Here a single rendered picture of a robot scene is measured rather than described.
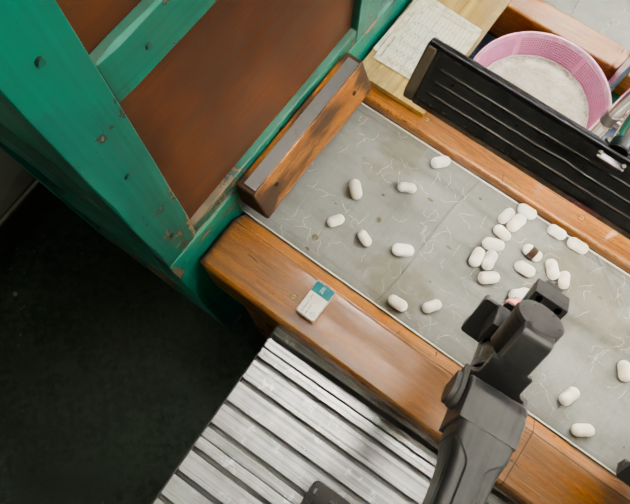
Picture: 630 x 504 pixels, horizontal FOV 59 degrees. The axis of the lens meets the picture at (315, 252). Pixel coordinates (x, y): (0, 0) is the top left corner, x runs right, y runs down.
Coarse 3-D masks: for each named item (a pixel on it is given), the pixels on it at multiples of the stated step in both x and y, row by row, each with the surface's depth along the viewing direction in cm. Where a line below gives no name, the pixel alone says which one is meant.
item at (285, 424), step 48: (288, 336) 98; (240, 384) 96; (288, 384) 96; (336, 384) 96; (240, 432) 93; (288, 432) 94; (336, 432) 94; (384, 432) 94; (192, 480) 93; (240, 480) 93; (288, 480) 93; (336, 480) 93; (384, 480) 93
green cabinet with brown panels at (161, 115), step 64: (0, 0) 33; (64, 0) 39; (128, 0) 44; (192, 0) 49; (256, 0) 61; (320, 0) 75; (384, 0) 97; (0, 64) 36; (64, 64) 41; (128, 64) 47; (192, 64) 58; (256, 64) 71; (320, 64) 90; (0, 128) 82; (64, 128) 45; (128, 128) 53; (192, 128) 66; (256, 128) 83; (128, 192) 60; (192, 192) 77
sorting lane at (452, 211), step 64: (384, 128) 102; (320, 192) 98; (384, 192) 98; (448, 192) 98; (320, 256) 95; (384, 256) 95; (448, 256) 95; (512, 256) 95; (576, 256) 95; (448, 320) 92; (576, 320) 92; (576, 384) 89
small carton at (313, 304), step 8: (312, 288) 89; (320, 288) 89; (328, 288) 89; (312, 296) 88; (320, 296) 88; (328, 296) 88; (304, 304) 88; (312, 304) 88; (320, 304) 88; (304, 312) 88; (312, 312) 88; (320, 312) 88; (312, 320) 87
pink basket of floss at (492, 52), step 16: (528, 32) 104; (544, 32) 104; (496, 48) 105; (512, 48) 107; (528, 48) 107; (544, 48) 106; (560, 48) 105; (576, 48) 104; (560, 64) 108; (576, 64) 105; (592, 64) 103; (592, 80) 104; (608, 96) 101; (592, 112) 104
